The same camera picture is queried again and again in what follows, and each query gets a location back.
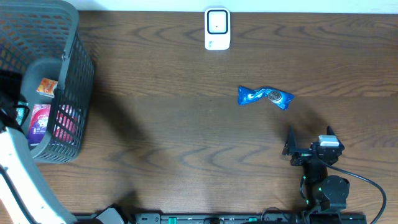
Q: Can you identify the teal green snack packet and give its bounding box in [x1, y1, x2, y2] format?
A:
[16, 101, 30, 126]

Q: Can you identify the blue Oreo cookie pack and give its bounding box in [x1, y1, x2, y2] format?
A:
[238, 86, 294, 110]

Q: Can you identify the small orange snack box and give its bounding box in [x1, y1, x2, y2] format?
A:
[37, 78, 58, 98]

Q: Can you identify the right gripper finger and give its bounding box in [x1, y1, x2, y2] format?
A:
[284, 127, 297, 152]
[326, 126, 345, 149]

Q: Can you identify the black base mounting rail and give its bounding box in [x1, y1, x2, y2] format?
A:
[74, 212, 368, 224]

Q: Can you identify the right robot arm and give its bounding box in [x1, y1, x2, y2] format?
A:
[282, 127, 350, 223]

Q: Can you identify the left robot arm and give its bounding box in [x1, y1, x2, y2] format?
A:
[1, 70, 131, 224]

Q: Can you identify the grey plastic mesh basket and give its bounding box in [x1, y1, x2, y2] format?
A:
[1, 1, 95, 164]

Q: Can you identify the red purple snack bag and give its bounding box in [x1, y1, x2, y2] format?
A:
[27, 103, 75, 147]

